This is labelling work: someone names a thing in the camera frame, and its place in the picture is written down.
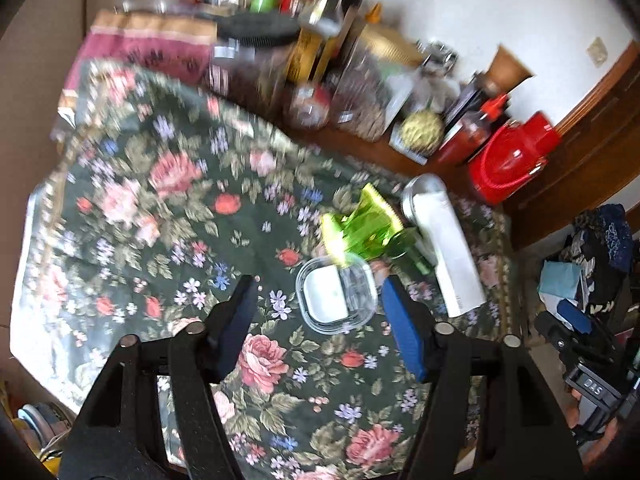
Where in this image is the white cylindrical tube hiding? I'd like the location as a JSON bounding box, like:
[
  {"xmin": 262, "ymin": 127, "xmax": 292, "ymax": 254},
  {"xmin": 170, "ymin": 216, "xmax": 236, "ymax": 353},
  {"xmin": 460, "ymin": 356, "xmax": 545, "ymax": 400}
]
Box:
[{"xmin": 401, "ymin": 174, "xmax": 487, "ymax": 318}]

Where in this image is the brown clay vase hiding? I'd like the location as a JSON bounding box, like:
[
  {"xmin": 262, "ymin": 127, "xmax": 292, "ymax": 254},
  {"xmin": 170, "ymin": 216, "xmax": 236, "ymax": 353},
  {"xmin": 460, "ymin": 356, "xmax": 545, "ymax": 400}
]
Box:
[{"xmin": 487, "ymin": 44, "xmax": 533, "ymax": 96}]

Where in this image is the wooden door frame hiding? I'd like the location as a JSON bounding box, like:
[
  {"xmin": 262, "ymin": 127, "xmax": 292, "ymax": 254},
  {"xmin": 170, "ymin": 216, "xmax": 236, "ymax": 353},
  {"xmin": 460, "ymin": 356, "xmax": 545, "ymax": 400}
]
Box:
[{"xmin": 502, "ymin": 42, "xmax": 640, "ymax": 251}]

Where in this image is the clear liquor bottle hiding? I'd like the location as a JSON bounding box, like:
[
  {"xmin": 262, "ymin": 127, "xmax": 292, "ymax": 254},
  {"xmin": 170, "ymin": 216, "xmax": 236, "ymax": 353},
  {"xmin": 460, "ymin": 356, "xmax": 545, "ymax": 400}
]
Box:
[{"xmin": 285, "ymin": 0, "xmax": 363, "ymax": 86}]

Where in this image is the light blue plastic bag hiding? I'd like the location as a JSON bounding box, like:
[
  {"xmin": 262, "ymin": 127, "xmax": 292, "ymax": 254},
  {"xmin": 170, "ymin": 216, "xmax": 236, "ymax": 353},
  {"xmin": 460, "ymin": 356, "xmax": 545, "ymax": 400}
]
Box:
[{"xmin": 539, "ymin": 260, "xmax": 588, "ymax": 306}]

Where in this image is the metal hand-crank machine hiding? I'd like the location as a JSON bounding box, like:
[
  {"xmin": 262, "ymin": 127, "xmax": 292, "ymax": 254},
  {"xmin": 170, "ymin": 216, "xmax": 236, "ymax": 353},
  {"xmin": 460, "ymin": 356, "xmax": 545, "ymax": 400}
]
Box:
[{"xmin": 417, "ymin": 40, "xmax": 461, "ymax": 73}]

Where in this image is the beige light switch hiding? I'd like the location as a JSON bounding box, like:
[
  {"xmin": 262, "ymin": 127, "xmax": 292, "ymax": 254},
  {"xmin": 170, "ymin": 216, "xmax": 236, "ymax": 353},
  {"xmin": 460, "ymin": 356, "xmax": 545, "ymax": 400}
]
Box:
[{"xmin": 586, "ymin": 37, "xmax": 608, "ymax": 66}]

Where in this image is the red thermos flask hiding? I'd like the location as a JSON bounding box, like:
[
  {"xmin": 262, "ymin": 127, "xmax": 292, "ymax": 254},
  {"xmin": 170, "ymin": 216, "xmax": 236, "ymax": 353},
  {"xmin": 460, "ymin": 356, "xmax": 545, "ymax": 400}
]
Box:
[{"xmin": 467, "ymin": 111, "xmax": 561, "ymax": 206}]

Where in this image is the yellow green custard apple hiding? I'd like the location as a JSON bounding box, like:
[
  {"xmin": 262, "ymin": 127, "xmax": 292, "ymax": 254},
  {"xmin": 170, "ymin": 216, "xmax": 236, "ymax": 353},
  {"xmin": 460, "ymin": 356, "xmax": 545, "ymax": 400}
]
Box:
[{"xmin": 402, "ymin": 110, "xmax": 446, "ymax": 153}]

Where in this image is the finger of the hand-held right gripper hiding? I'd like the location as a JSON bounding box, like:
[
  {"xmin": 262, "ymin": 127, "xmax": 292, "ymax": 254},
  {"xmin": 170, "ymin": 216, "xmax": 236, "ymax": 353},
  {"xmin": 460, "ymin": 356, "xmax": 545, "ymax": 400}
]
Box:
[
  {"xmin": 534, "ymin": 311, "xmax": 576, "ymax": 376},
  {"xmin": 556, "ymin": 299, "xmax": 608, "ymax": 351}
]

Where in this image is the clear jar gold lid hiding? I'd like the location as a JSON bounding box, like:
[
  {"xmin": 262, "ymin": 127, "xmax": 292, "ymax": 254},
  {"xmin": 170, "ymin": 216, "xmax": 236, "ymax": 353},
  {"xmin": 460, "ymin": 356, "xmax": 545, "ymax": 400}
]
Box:
[{"xmin": 330, "ymin": 25, "xmax": 423, "ymax": 143}]

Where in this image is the floral green tablecloth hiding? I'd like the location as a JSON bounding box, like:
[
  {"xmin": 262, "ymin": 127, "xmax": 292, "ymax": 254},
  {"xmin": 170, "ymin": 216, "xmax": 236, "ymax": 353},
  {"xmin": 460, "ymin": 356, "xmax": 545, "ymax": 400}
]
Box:
[{"xmin": 10, "ymin": 57, "xmax": 516, "ymax": 480}]

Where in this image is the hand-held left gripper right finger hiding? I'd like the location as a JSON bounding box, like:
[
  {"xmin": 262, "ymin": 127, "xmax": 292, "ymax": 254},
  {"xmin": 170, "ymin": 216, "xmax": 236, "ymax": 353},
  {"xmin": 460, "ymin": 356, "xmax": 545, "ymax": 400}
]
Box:
[{"xmin": 381, "ymin": 276, "xmax": 586, "ymax": 480}]

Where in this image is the red sauce bottle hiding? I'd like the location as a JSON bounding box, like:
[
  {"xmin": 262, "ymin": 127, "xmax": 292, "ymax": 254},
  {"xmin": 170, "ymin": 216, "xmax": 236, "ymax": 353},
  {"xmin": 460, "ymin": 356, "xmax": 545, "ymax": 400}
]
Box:
[{"xmin": 435, "ymin": 94, "xmax": 511, "ymax": 163}]

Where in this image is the clear jar black lid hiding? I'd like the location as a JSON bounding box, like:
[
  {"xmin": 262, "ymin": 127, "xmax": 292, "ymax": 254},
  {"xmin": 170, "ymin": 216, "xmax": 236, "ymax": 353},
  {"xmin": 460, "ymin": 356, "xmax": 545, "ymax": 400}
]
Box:
[{"xmin": 207, "ymin": 12, "xmax": 301, "ymax": 111}]

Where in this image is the blue patterned cloth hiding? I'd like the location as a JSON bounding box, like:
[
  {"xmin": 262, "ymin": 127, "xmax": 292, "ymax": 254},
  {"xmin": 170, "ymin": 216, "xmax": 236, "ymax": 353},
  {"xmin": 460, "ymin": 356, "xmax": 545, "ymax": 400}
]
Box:
[{"xmin": 575, "ymin": 203, "xmax": 631, "ymax": 271}]

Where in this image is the clear plastic container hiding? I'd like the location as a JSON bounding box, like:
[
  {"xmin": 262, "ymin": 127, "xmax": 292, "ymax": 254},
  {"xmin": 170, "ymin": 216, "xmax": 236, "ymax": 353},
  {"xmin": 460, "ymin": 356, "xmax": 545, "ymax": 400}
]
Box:
[{"xmin": 295, "ymin": 253, "xmax": 378, "ymax": 335}]

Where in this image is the green plastic wrapper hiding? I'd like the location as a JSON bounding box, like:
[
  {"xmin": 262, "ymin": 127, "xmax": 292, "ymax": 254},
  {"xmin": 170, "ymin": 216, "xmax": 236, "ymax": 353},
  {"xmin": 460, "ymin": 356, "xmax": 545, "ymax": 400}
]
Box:
[{"xmin": 320, "ymin": 183, "xmax": 406, "ymax": 266}]

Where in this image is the small glass jar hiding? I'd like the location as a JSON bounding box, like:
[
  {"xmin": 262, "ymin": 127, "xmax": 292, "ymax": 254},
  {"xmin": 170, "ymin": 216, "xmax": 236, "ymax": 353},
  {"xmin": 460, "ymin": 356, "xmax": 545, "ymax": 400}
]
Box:
[{"xmin": 282, "ymin": 82, "xmax": 333, "ymax": 131}]

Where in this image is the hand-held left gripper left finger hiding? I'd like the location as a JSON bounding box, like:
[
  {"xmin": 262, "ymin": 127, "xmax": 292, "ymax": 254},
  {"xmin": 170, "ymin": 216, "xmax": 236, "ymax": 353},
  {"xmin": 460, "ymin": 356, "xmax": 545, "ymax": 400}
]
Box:
[{"xmin": 60, "ymin": 275, "xmax": 261, "ymax": 480}]

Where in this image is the maroon paper gift bag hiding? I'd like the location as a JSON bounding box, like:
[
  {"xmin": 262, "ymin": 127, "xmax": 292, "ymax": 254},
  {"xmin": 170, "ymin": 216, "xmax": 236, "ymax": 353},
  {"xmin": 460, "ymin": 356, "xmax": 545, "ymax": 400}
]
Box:
[{"xmin": 65, "ymin": 7, "xmax": 218, "ymax": 106}]

